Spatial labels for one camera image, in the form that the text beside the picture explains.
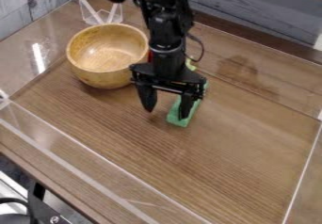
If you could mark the green rectangular block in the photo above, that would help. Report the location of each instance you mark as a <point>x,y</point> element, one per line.
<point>174,115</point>

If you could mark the black table leg bracket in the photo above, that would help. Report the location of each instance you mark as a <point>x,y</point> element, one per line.
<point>43,213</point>

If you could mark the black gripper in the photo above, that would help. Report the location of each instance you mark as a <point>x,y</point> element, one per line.
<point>168,75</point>

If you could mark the brown wooden bowl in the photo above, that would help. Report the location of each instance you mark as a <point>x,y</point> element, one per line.
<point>101,52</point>

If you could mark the red toy strawberry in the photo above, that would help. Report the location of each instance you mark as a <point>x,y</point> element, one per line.
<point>188,62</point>

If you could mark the clear acrylic corner bracket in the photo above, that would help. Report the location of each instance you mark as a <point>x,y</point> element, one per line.
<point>95,17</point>

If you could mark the clear acrylic tray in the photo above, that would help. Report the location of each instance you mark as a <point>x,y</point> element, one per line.
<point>242,166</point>

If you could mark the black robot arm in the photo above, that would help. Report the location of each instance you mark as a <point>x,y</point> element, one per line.
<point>169,20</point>

